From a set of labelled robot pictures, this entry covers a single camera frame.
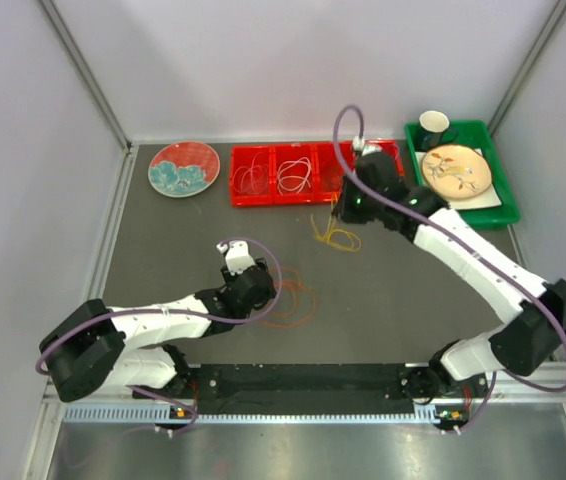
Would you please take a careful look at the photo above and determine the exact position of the yellow wire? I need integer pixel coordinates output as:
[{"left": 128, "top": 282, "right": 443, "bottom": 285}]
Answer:
[{"left": 310, "top": 192, "right": 363, "bottom": 254}]

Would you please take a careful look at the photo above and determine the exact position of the white wire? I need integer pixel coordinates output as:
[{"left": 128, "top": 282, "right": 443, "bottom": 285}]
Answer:
[{"left": 276, "top": 156, "right": 313, "bottom": 195}]

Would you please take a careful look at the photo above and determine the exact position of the red four-compartment bin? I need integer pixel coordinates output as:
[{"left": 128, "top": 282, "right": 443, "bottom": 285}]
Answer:
[{"left": 229, "top": 139, "right": 405, "bottom": 207}]

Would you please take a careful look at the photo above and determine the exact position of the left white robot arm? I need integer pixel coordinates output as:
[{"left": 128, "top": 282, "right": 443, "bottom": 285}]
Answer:
[{"left": 39, "top": 258, "right": 276, "bottom": 403}]

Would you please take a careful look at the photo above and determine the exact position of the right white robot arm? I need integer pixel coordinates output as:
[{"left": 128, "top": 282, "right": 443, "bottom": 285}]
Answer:
[{"left": 333, "top": 150, "right": 566, "bottom": 396}]

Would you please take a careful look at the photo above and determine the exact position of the white green cup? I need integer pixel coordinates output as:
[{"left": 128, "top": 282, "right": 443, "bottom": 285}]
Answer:
[{"left": 414, "top": 110, "right": 458, "bottom": 152}]

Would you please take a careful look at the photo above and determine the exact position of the beige bird pattern plate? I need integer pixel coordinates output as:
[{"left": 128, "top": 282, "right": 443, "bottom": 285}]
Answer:
[{"left": 420, "top": 144, "right": 493, "bottom": 200}]

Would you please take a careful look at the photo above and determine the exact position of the green plastic tray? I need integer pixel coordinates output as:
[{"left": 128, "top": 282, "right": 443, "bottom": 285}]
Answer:
[{"left": 404, "top": 120, "right": 520, "bottom": 229}]

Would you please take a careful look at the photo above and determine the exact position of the red blue floral plate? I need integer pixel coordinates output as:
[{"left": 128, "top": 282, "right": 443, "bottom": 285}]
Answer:
[{"left": 148, "top": 141, "right": 221, "bottom": 198}]

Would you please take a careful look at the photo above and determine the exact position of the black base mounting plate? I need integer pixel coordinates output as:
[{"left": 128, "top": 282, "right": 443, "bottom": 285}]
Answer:
[{"left": 147, "top": 364, "right": 478, "bottom": 415}]

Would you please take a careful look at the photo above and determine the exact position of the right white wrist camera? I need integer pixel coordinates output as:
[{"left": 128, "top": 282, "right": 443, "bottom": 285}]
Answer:
[{"left": 352, "top": 137, "right": 382, "bottom": 158}]

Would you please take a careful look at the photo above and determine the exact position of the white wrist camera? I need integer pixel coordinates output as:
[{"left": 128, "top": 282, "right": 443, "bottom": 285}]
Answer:
[
  {"left": 216, "top": 240, "right": 256, "bottom": 275},
  {"left": 352, "top": 137, "right": 382, "bottom": 158}
]

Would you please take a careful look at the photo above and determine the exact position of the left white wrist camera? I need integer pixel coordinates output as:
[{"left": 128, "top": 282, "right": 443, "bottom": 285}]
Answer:
[{"left": 216, "top": 240, "right": 256, "bottom": 275}]

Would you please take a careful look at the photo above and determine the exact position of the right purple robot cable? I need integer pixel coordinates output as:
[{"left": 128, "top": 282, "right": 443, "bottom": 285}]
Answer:
[{"left": 332, "top": 103, "right": 566, "bottom": 392}]

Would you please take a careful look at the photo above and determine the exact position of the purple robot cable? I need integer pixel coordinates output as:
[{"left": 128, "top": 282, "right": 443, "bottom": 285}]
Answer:
[
  {"left": 36, "top": 237, "right": 282, "bottom": 375},
  {"left": 332, "top": 103, "right": 566, "bottom": 392}
]

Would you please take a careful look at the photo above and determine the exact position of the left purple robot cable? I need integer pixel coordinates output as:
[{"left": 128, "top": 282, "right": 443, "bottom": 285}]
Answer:
[{"left": 36, "top": 237, "right": 282, "bottom": 375}]

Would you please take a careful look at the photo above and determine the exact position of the grey slotted cable duct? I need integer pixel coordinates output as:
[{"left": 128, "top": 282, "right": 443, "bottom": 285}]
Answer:
[{"left": 63, "top": 403, "right": 441, "bottom": 425}]

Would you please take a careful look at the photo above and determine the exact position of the aluminium frame right post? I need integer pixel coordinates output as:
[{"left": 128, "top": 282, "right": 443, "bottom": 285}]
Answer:
[{"left": 487, "top": 0, "right": 566, "bottom": 137}]

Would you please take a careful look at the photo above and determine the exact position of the aluminium frame post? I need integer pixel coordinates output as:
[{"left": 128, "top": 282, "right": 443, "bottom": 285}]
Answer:
[
  {"left": 35, "top": 0, "right": 132, "bottom": 152},
  {"left": 487, "top": 0, "right": 566, "bottom": 137}
]

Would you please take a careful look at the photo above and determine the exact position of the aluminium frame left post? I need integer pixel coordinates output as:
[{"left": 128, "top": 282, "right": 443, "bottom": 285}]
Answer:
[{"left": 35, "top": 0, "right": 132, "bottom": 152}]

